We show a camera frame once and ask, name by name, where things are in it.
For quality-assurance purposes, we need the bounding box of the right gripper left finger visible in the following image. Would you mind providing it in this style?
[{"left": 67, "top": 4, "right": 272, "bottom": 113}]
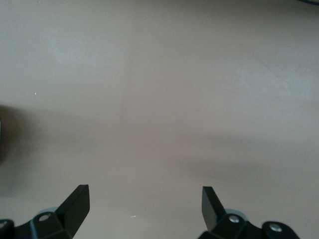
[{"left": 13, "top": 184, "right": 90, "bottom": 239}]

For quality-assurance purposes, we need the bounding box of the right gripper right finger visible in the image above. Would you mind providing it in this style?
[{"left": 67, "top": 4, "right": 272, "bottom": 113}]
[{"left": 198, "top": 186, "right": 262, "bottom": 239}]

